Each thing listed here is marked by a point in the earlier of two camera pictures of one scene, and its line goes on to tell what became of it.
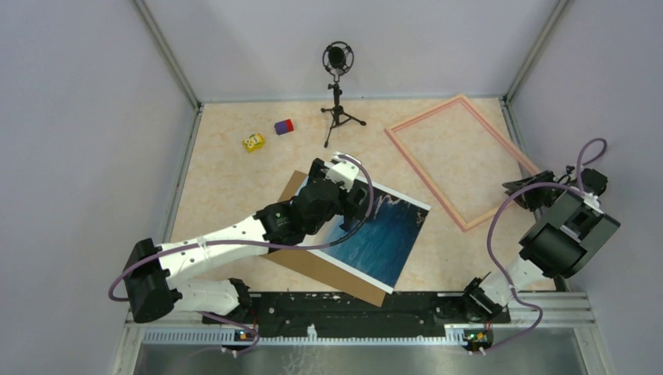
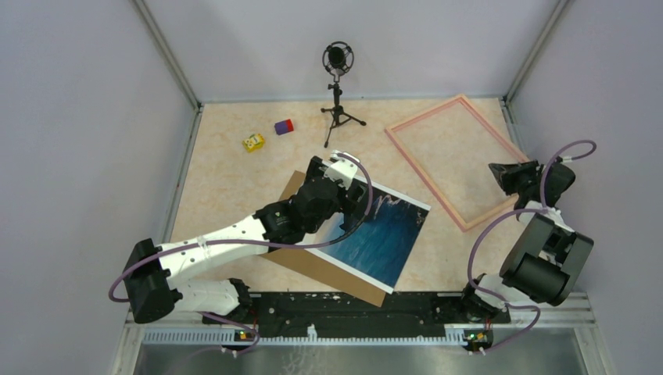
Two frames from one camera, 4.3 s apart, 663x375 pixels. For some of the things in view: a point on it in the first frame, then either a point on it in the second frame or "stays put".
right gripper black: x=527 y=199 → x=505 y=173
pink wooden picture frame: x=391 y=133 stays put
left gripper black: x=348 y=208 stays put
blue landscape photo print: x=378 y=249 stays put
